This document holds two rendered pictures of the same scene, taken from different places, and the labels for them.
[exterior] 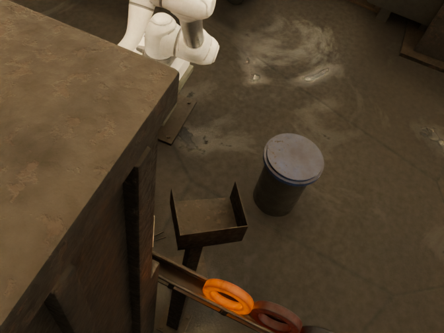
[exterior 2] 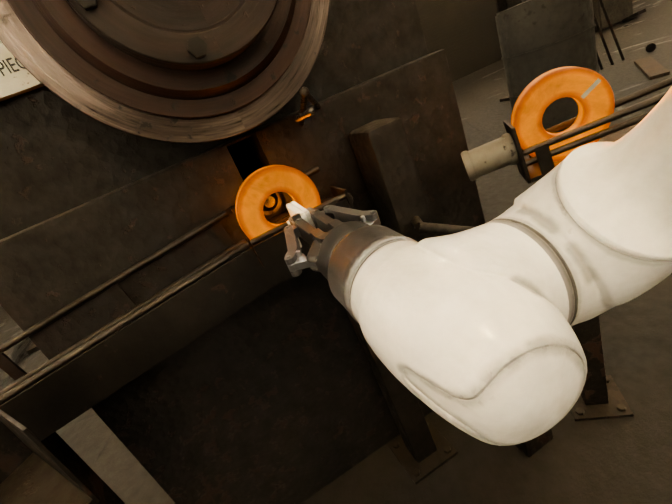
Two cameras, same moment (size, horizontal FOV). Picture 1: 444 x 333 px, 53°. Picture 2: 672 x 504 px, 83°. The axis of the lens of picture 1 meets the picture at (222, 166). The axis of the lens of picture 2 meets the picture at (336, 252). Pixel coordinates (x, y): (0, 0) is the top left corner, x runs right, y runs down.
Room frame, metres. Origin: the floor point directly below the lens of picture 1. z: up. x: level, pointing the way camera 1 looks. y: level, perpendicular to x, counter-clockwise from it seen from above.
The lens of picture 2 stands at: (1.31, 0.35, 0.90)
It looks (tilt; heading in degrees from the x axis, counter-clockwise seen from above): 23 degrees down; 156
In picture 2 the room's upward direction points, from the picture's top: 23 degrees counter-clockwise
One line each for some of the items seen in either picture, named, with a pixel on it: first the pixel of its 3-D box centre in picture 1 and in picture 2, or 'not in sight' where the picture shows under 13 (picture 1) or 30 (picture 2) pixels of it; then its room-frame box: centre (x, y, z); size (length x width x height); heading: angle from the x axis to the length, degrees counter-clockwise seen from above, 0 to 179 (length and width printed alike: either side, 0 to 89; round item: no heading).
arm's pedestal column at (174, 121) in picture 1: (156, 96); not in sight; (1.81, 0.50, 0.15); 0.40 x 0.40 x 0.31; 81
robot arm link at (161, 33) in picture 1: (162, 34); not in sight; (1.82, 0.49, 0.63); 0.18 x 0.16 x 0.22; 88
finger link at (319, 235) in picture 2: not in sight; (314, 238); (0.89, 0.52, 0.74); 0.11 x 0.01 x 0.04; 171
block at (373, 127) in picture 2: not in sight; (390, 181); (0.69, 0.80, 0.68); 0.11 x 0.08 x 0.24; 170
